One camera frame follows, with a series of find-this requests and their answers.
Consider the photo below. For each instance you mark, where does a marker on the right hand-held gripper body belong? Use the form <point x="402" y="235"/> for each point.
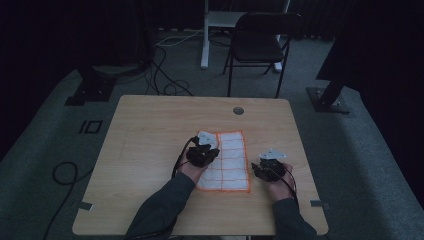
<point x="271" y="168"/>

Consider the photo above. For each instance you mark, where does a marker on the black floor socket frame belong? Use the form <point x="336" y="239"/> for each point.
<point x="90" y="127"/>

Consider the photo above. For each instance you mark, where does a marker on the person's right hand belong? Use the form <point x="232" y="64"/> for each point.
<point x="281" y="188"/>

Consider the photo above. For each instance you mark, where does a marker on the grey round table grommet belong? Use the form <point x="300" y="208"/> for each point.
<point x="238" y="110"/>

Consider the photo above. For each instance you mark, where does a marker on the white towel with orange grid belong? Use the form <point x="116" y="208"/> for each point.
<point x="231" y="163"/>

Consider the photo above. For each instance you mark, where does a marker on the black folding chair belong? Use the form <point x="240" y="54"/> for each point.
<point x="258" y="46"/>

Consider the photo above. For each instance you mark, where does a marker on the black stand with base plate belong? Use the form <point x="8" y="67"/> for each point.
<point x="328" y="98"/>
<point x="91" y="88"/>

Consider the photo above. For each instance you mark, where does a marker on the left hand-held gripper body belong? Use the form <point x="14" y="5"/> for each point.
<point x="201" y="155"/>

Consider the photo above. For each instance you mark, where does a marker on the white desk frame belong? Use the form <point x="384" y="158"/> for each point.
<point x="208" y="40"/>

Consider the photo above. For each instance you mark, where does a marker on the person's left hand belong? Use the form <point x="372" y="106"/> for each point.
<point x="191" y="171"/>

